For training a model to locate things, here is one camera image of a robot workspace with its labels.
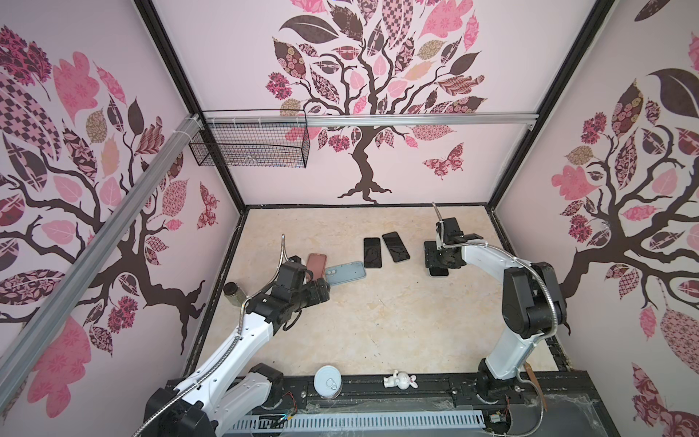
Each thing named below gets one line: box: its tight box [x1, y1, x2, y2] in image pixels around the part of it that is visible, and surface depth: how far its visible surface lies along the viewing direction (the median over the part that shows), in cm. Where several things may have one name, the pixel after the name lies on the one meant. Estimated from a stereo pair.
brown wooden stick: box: [523, 360, 548, 412], surface depth 76 cm
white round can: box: [313, 365, 343, 400], surface depth 72 cm
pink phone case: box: [305, 253, 327, 281], surface depth 105 cm
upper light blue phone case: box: [324, 260, 366, 285], surface depth 101 cm
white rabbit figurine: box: [383, 369, 419, 390], surface depth 75 cm
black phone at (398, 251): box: [382, 231, 411, 264], surface depth 109 cm
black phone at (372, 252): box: [363, 236, 383, 269], surface depth 109 cm
